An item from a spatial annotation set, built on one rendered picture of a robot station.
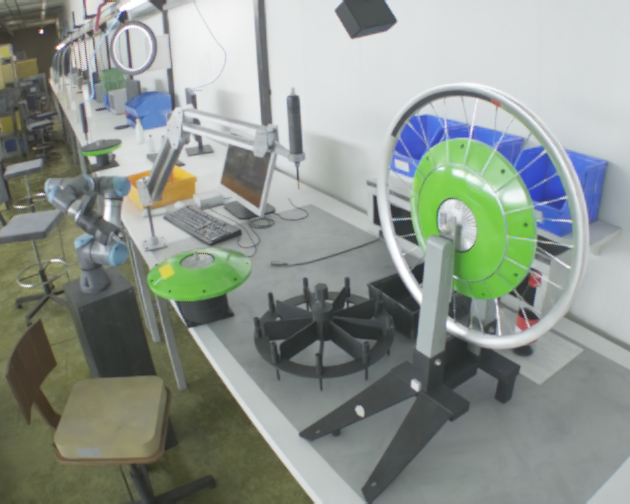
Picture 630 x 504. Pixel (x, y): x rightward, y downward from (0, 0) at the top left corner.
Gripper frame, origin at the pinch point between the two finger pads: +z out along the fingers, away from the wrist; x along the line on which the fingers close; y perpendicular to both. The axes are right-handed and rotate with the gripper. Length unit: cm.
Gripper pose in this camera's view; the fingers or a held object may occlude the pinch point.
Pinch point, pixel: (130, 243)
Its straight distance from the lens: 161.0
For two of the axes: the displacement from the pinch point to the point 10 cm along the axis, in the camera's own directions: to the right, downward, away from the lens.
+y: -5.2, 7.3, 4.4
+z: 8.3, 5.5, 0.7
